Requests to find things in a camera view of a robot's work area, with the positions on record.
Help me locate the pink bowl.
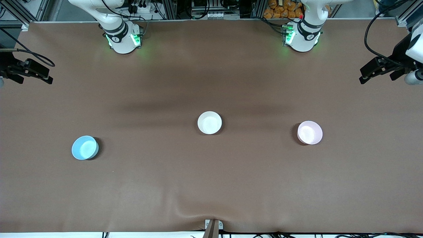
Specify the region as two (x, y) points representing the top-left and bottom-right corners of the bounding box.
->
(297, 121), (323, 145)

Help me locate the blue bowl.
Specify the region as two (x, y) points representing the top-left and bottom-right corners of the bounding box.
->
(71, 136), (99, 161)

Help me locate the white bowl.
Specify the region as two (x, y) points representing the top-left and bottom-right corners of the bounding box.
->
(197, 111), (222, 135)

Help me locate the dark blue fabric object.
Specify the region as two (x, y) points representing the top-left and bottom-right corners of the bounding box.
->
(375, 0), (401, 15)

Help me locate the orange packaged snacks pile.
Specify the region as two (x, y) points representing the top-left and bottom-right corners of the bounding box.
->
(263, 0), (304, 19)

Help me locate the white power strip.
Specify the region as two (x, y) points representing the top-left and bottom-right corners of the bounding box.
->
(127, 0), (156, 14)

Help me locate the black electronics box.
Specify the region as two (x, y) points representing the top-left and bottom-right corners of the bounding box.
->
(191, 0), (241, 12)

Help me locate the brown table cloth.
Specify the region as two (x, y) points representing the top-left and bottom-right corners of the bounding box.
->
(0, 19), (423, 233)

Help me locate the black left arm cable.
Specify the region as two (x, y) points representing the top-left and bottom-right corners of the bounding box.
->
(364, 0), (402, 63)

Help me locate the aluminium frame profile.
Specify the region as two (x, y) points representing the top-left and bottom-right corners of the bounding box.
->
(395, 0), (423, 27)
(0, 0), (31, 32)

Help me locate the aluminium frame post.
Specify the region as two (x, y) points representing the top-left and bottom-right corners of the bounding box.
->
(161, 0), (177, 20)
(251, 0), (266, 19)

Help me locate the dark aluminium post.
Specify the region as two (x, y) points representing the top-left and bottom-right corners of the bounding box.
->
(202, 220), (219, 238)

